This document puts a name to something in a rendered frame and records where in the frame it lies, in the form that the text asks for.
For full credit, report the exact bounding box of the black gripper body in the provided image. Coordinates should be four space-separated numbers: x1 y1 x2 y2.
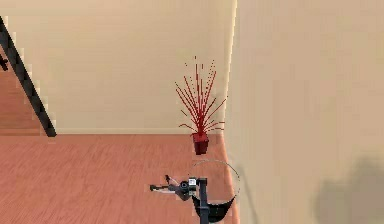
172 180 192 202

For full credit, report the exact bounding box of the red potted house plant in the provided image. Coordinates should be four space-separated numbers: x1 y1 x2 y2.
174 55 229 156

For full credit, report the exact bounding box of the brown black-edged room door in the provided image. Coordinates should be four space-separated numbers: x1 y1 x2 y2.
0 15 58 138

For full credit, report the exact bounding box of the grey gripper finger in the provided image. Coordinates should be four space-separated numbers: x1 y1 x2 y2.
148 183 177 195
163 174 181 188

